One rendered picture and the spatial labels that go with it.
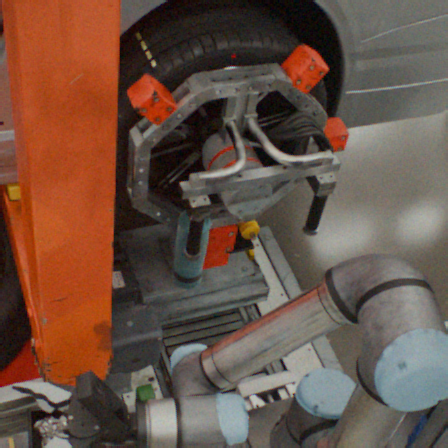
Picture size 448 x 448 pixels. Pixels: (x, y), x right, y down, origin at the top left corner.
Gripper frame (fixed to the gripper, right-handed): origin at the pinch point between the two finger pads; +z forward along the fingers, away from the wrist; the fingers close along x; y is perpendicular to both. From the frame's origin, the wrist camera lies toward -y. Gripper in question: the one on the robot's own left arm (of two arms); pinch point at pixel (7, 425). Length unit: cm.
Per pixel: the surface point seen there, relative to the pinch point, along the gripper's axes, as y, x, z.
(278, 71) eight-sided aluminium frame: -2, 99, -61
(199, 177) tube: 13, 75, -39
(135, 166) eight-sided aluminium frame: 22, 92, -25
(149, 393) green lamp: 52, 43, -26
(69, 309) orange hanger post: 31, 51, -8
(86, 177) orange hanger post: -9.4, 46.3, -12.3
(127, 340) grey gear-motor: 74, 78, -23
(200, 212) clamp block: 21, 72, -39
